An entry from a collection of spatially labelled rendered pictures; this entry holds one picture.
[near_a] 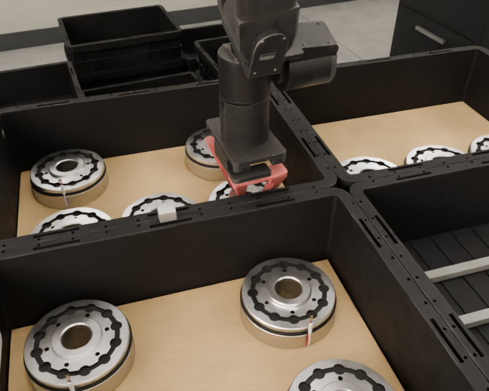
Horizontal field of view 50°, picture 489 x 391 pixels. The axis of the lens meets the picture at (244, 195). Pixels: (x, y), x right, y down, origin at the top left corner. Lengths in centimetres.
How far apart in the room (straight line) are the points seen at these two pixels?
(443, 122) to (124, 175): 54
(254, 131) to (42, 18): 302
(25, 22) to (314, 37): 305
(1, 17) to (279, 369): 317
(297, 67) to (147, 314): 31
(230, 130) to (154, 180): 22
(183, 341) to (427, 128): 57
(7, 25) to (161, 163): 280
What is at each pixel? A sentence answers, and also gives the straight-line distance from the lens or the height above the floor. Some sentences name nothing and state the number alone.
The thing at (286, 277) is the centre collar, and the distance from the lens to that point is 58.
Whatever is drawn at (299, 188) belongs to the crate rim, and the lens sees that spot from 59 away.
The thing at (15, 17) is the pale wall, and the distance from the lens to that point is 354.
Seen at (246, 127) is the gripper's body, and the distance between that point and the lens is 58.
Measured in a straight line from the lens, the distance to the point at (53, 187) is 75.
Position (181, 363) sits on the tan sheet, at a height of 83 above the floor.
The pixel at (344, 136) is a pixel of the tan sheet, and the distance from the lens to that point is 88.
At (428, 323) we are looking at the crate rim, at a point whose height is 93.
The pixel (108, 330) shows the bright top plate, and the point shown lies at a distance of 56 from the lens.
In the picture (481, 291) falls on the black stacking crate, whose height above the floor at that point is 83.
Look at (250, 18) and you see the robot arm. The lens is 48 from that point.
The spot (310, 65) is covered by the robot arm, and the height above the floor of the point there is 105.
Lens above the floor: 129
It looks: 39 degrees down
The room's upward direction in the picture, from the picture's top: straight up
